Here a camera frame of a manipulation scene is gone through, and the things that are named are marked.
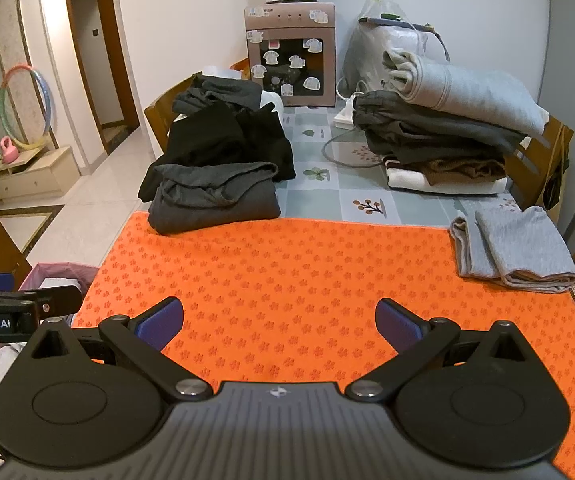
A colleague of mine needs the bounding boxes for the pink water dispenser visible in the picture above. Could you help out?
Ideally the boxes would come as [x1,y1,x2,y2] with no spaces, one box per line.
[244,2,337,108]

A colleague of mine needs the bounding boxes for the white power strip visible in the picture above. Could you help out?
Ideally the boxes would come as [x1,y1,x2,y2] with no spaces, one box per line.
[334,97,368,128]

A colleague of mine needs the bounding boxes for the wooden door frame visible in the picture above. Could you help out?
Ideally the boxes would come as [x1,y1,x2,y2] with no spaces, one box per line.
[62,0,140,156]

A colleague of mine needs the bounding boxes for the orange patterned mat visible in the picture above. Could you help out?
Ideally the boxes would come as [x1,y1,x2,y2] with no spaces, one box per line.
[70,211,575,480]

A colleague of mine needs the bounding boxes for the brown folded garment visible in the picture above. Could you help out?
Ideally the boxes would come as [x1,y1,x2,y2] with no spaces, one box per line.
[385,157,508,186]

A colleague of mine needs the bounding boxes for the pastel hula hoop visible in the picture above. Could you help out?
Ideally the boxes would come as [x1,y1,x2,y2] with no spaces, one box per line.
[0,64,57,152]

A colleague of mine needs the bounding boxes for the dark grey crumpled garment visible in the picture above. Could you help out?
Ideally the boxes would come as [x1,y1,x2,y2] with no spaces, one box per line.
[172,74,264,117]

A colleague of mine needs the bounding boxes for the light grey folded clothes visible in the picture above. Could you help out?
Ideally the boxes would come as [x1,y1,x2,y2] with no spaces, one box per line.
[449,206,575,293]

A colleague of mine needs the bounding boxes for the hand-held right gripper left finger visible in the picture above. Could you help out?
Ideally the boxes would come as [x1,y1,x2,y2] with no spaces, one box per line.
[20,296,213,403]

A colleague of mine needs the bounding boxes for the clear plastic bag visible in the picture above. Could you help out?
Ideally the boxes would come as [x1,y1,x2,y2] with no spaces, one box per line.
[341,0,451,96]

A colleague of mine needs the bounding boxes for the dark grey folded pants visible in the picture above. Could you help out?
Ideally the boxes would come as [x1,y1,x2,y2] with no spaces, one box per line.
[352,90,528,165]

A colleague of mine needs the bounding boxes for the grey cable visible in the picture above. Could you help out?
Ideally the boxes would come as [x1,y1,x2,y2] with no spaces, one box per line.
[321,127,385,167]

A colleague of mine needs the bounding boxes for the black crumpled garment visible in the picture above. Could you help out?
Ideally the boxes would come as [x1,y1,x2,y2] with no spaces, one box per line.
[137,104,297,202]

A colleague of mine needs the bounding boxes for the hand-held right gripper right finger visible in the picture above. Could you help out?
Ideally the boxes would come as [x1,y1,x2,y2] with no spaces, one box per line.
[345,299,533,403]

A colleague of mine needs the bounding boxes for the white folded garment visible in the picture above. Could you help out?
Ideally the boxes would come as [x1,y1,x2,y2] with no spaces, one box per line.
[385,162,509,196]

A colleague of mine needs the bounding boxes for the cream low cabinet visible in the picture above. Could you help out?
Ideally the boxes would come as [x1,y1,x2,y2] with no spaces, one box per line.
[0,145,80,203]

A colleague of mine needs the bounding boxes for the pink laundry basket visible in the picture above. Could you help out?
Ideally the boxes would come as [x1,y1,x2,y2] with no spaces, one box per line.
[0,262,100,393]

